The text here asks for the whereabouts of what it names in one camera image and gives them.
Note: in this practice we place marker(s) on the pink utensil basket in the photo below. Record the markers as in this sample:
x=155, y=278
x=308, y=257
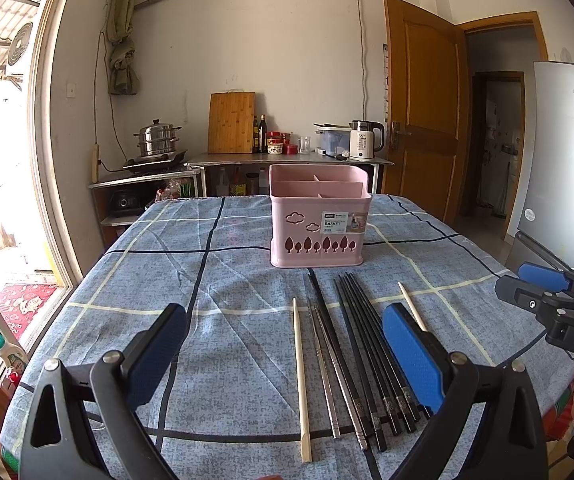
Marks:
x=319, y=215

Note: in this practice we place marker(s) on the steel kitchen table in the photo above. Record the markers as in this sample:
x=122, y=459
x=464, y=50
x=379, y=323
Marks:
x=204, y=161

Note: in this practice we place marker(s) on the dark sauce bottle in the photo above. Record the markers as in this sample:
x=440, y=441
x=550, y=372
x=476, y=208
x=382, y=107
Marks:
x=262, y=131

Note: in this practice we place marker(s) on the white electric kettle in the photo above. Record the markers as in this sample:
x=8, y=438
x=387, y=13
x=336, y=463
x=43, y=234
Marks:
x=366, y=139

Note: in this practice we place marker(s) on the clear plastic storage box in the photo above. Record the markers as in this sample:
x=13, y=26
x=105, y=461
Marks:
x=333, y=140

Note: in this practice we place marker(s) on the induction cooker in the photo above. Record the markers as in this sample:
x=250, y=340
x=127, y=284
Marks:
x=159, y=162

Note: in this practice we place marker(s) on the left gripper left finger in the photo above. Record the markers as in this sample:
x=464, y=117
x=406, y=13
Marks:
x=122, y=381

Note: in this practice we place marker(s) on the white detergent bottle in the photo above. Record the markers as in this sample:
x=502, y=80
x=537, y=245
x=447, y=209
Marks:
x=13, y=356

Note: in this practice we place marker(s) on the silver refrigerator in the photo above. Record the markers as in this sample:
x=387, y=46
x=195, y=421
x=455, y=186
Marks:
x=547, y=216

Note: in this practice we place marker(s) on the bamboo cutting board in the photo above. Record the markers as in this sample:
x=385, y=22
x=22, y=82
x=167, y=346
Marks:
x=230, y=126

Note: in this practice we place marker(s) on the wooden door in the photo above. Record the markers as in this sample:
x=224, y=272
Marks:
x=429, y=109

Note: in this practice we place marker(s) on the olive green curtain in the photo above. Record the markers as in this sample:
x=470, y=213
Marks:
x=122, y=80

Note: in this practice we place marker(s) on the blue checked tablecloth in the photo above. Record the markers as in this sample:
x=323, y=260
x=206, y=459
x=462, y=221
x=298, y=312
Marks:
x=227, y=407

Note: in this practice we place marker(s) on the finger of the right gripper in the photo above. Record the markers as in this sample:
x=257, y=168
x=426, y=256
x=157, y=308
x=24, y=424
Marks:
x=548, y=297
x=542, y=275

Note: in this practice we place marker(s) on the silver metal chopstick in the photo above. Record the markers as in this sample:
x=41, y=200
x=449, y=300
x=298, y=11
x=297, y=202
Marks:
x=328, y=393
x=344, y=388

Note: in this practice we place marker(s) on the steel steamer pot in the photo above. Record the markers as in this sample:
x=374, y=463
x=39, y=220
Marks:
x=157, y=138

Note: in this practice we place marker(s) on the red lidded jar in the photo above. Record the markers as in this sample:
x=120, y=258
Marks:
x=277, y=142

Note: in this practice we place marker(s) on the light wooden chopstick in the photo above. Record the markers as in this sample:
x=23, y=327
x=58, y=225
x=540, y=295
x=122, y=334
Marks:
x=305, y=438
x=415, y=313

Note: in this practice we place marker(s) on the low side shelf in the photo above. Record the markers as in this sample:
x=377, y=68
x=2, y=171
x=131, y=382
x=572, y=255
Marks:
x=119, y=201

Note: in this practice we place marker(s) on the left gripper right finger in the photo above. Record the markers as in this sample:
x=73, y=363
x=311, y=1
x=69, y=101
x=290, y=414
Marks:
x=445, y=382

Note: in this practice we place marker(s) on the glass cup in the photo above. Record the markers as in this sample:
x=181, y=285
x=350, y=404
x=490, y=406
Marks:
x=305, y=145

